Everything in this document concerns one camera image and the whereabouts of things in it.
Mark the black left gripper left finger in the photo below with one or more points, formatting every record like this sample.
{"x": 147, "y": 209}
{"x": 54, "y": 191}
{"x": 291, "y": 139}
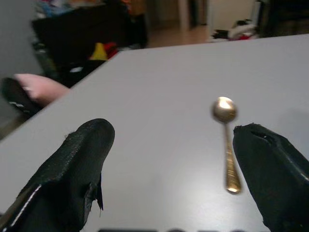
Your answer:
{"x": 65, "y": 169}

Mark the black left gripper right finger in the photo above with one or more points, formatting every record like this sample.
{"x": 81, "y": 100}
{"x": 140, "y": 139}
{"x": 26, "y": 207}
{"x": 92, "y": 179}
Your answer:
{"x": 272, "y": 174}

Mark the gold metal spoon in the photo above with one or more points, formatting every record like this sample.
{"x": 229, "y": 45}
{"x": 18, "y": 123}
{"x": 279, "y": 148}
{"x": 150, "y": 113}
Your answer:
{"x": 228, "y": 145}

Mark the yellow and red cloth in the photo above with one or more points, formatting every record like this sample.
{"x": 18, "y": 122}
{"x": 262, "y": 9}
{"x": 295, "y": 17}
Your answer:
{"x": 103, "y": 50}

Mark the black sofa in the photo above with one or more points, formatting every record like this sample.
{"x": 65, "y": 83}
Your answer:
{"x": 84, "y": 38}

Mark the pile of clothes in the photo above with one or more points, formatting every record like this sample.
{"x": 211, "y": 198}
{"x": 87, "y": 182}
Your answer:
{"x": 235, "y": 30}

